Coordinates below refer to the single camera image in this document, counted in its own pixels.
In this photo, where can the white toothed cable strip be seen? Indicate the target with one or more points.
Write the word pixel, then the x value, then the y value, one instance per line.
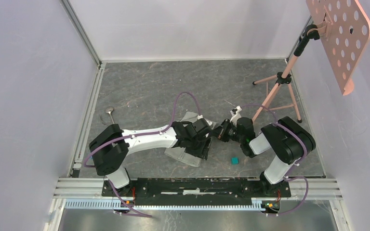
pixel 116 204

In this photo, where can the pink perforated tray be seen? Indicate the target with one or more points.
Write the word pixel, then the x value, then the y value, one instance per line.
pixel 344 30

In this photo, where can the grey cloth napkin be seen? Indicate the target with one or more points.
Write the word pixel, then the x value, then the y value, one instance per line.
pixel 191 156

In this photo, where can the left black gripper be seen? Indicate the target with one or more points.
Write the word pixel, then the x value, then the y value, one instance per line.
pixel 202 151

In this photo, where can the teal cube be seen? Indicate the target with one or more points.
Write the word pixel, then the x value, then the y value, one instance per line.
pixel 234 161

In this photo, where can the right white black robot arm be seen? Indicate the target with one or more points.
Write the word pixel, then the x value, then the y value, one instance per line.
pixel 289 141

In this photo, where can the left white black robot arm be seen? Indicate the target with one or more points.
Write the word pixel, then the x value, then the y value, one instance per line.
pixel 113 145

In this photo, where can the pink tripod stand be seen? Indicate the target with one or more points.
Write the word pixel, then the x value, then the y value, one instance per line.
pixel 285 77

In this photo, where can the silver spoon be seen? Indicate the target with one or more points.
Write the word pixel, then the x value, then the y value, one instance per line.
pixel 109 111

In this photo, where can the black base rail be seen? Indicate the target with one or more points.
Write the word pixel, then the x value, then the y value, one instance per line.
pixel 201 191

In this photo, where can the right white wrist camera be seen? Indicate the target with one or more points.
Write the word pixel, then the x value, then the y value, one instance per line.
pixel 235 115

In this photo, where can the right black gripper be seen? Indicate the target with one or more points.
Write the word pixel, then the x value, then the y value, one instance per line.
pixel 225 124

